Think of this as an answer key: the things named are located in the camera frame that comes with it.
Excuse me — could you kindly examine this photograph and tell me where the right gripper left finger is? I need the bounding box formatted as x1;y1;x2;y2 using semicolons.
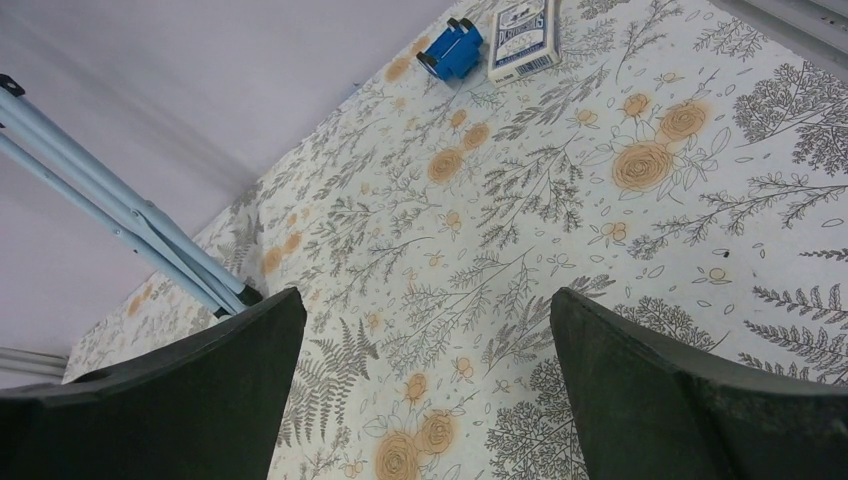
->
1;288;307;479

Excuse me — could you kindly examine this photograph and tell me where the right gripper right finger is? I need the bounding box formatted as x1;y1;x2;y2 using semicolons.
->
550;288;847;479

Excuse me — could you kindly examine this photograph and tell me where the floral patterned table mat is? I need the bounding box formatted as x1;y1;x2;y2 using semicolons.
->
62;0;848;480

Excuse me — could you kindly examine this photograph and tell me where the light blue tripod stand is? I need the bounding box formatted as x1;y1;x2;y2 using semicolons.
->
1;74;263;318

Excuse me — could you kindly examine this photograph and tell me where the blue toy car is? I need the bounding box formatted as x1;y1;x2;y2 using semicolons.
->
416;17;483;82

